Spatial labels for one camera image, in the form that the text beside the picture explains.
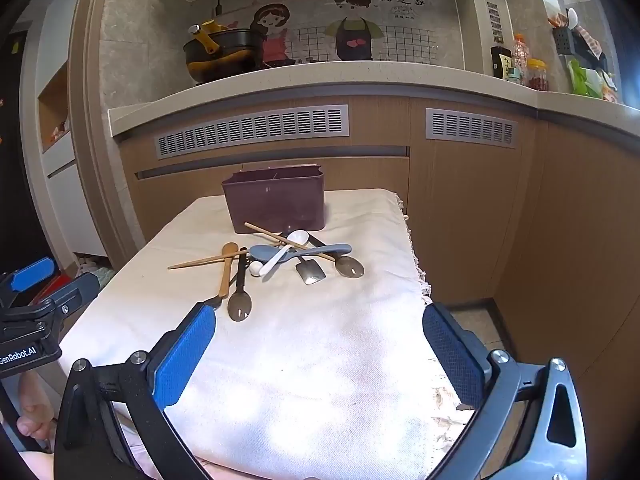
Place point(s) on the dark spoon with black handle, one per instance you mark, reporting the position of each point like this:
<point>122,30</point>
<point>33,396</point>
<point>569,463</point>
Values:
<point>346,266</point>

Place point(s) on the black handled brown spoon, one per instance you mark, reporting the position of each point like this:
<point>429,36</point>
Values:
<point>240,304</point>

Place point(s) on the black and yellow cooking pot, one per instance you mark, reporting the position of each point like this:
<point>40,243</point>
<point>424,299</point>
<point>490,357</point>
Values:
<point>216,52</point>

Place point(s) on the red box on floor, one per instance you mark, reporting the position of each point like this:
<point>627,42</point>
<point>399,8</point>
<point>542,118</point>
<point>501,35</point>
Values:
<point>48,287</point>

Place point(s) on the white ceramic spoon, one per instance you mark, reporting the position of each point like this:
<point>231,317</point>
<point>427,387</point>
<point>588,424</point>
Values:
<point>258,269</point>

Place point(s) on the red-filled jar yellow lid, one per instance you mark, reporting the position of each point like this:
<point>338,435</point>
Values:
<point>537,75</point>

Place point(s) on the white table cloth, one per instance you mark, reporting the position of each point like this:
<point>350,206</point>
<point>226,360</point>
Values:
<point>330,381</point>

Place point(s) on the short metal vent grille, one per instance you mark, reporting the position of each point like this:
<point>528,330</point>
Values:
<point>456,126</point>

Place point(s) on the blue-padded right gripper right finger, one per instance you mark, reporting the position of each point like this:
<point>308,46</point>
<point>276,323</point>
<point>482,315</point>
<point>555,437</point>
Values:
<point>550,441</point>

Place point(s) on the wooden chopstick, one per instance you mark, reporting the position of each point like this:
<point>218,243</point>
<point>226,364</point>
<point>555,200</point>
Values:
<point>284,240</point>
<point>207,260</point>

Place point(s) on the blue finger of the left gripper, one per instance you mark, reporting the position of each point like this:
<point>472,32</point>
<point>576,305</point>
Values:
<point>33,274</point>

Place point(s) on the wooden spoon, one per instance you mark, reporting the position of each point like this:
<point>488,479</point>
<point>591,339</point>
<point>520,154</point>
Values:
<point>226,271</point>

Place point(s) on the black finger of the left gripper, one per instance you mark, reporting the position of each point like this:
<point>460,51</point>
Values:
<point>77,294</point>

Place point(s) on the person's hand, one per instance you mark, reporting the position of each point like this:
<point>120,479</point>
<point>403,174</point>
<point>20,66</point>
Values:
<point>37,413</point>

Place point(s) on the dark bottle with label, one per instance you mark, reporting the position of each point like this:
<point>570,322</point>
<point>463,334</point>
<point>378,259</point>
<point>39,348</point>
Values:
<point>501,59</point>

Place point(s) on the long metal vent grille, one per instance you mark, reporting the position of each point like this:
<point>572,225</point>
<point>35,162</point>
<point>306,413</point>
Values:
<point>294,123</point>

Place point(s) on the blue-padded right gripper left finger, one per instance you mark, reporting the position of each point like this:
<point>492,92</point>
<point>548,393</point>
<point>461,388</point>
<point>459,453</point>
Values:
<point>90,443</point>

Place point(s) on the metal shovel-shaped spoon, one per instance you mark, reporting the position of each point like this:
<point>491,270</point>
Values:
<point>309,271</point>

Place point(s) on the black wall utensil rack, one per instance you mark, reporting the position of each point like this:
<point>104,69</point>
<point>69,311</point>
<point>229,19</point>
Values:
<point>572,39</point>

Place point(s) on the maroon plastic utensil holder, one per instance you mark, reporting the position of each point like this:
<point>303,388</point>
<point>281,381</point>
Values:
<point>277,199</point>

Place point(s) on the green snack bag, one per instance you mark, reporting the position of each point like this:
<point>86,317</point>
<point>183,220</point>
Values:
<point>597,84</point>

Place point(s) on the blue plastic spoon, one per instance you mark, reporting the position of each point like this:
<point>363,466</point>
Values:
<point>264,253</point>

